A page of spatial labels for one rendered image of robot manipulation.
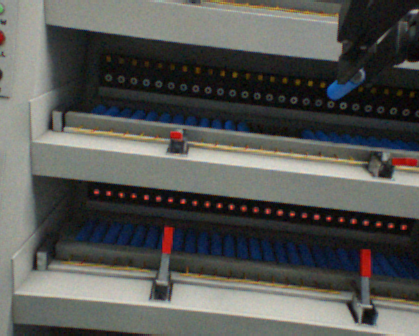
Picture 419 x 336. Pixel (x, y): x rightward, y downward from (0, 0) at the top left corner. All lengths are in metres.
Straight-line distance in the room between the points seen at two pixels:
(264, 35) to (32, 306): 0.45
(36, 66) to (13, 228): 0.20
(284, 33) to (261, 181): 0.19
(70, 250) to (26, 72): 0.25
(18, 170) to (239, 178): 0.27
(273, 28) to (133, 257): 0.36
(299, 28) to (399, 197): 0.25
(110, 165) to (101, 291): 0.16
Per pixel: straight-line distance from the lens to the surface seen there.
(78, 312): 0.59
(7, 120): 0.58
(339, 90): 0.47
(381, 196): 0.58
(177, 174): 0.53
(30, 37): 0.58
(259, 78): 0.70
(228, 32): 0.55
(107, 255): 0.62
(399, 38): 0.40
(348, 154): 0.61
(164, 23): 0.56
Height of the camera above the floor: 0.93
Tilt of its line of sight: 2 degrees down
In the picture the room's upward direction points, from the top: 7 degrees clockwise
